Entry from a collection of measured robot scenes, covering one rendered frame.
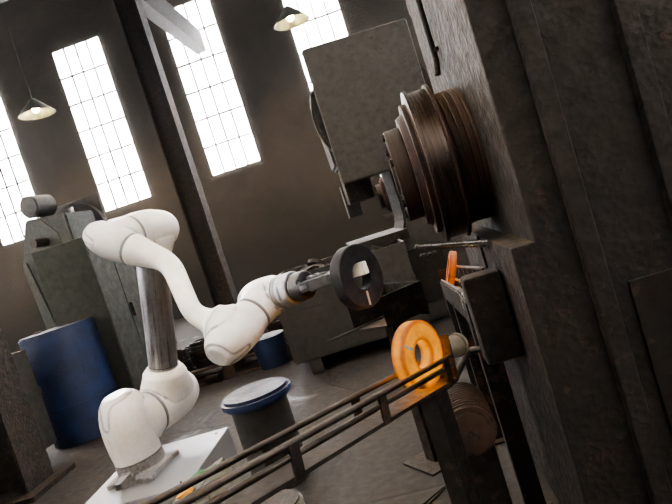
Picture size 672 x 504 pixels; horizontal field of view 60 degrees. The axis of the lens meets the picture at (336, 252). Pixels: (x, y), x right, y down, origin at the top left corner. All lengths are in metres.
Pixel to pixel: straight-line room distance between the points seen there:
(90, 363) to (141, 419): 2.88
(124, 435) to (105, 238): 0.62
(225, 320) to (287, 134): 10.66
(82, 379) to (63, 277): 0.83
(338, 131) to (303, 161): 7.58
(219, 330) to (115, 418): 0.66
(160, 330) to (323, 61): 2.89
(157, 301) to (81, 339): 2.87
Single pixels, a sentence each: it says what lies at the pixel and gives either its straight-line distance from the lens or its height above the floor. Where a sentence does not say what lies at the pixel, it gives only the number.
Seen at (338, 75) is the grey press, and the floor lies 2.03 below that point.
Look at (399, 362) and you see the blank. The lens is 1.29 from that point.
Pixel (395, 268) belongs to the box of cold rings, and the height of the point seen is 0.57.
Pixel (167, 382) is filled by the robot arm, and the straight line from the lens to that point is 2.11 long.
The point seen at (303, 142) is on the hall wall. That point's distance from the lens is 11.98.
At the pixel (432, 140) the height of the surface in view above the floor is 1.17.
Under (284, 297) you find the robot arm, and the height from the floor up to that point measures 0.90.
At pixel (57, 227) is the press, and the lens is 9.37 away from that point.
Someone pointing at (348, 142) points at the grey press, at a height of 1.55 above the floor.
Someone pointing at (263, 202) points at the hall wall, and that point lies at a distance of 12.08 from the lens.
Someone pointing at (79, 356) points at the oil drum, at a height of 0.63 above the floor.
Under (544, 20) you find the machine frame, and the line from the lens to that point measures 1.41.
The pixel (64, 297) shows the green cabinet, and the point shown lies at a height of 1.09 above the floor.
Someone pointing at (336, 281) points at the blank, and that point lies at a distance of 1.32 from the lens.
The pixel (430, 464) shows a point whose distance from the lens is 2.49.
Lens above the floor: 1.06
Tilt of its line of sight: 3 degrees down
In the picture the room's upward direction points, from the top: 18 degrees counter-clockwise
